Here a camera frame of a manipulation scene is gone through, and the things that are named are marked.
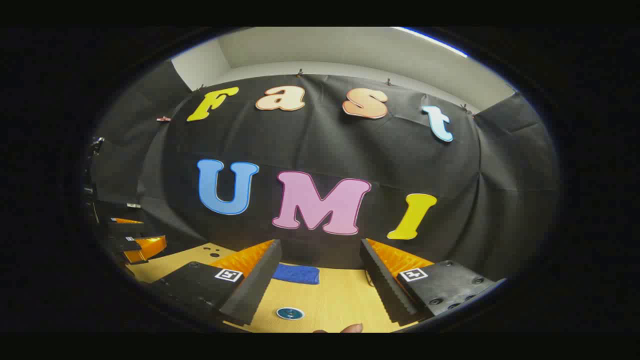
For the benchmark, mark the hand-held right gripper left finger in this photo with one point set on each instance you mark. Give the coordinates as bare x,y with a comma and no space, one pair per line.
257,280

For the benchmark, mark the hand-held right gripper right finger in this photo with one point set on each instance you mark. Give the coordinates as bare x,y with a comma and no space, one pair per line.
382,280

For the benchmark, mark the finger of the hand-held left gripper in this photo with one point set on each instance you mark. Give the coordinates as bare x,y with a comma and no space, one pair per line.
147,247
127,227

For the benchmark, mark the blue teacup lid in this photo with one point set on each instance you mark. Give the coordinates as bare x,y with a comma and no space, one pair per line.
290,313

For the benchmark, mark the blue folded towel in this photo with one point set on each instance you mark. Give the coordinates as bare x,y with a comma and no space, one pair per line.
296,273

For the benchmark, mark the reddish backdrop clip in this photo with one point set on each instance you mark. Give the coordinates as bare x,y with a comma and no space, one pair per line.
163,119

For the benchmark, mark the black backdrop cloth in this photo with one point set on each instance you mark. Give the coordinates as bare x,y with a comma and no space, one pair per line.
310,145

